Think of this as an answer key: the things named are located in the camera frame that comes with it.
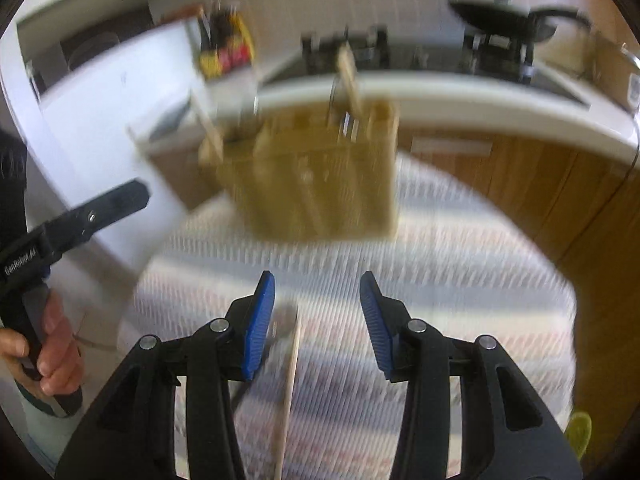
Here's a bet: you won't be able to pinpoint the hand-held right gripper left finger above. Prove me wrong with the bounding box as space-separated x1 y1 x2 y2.
55 270 277 480

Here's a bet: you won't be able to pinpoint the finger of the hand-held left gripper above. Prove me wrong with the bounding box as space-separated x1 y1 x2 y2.
45 178 151 257

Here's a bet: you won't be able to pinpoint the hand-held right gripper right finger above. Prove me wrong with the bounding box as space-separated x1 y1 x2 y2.
360 270 585 480

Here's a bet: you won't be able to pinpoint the wooden chopstick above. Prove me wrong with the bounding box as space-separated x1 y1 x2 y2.
190 87 226 166
336 42 366 116
272 305 303 480

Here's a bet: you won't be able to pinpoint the yellow plastic utensil basket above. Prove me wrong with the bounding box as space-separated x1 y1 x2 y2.
215 100 401 241

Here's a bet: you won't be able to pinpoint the person's left hand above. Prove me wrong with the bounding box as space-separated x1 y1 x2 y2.
0 291 85 397

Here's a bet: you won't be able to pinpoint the white refrigerator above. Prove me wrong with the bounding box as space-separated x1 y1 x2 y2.
0 25 221 271

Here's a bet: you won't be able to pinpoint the black smartphone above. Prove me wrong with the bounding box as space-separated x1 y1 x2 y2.
150 100 194 144

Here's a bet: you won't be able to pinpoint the black box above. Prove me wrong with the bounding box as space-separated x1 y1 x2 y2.
60 7 156 76

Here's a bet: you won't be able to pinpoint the tall dark sauce bottle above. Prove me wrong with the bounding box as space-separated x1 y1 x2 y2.
197 7 226 80

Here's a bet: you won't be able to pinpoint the red label sauce bottle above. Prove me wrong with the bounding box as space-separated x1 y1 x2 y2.
220 5 256 74

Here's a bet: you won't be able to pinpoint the wooden base cabinets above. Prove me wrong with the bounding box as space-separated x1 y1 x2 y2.
150 130 640 411

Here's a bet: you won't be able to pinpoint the yellow green object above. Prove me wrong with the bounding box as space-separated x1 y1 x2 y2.
566 410 594 461

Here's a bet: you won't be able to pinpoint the white kitchen countertop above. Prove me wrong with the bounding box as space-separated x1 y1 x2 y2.
127 67 640 166

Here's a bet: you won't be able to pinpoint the black gas stove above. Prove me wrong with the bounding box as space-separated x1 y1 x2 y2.
300 25 591 106

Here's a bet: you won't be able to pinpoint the black frying pan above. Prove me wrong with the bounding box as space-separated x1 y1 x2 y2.
447 0 593 44

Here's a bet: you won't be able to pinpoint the beige rice cooker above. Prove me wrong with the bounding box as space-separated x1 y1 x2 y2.
592 35 640 111

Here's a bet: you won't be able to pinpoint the black power cable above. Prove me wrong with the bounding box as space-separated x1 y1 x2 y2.
620 115 640 181

